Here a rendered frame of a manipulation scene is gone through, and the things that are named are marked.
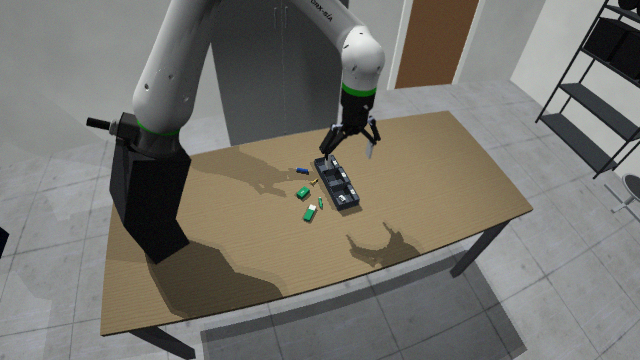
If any green and white eraser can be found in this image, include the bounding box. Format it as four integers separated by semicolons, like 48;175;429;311
304;205;316;222

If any dark grey three-compartment bin rack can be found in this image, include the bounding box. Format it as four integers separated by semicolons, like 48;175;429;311
314;155;360;211

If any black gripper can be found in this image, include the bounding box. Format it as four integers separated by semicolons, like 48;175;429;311
319;108;381;169

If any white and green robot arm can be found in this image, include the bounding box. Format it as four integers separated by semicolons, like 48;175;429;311
86;0;385;158

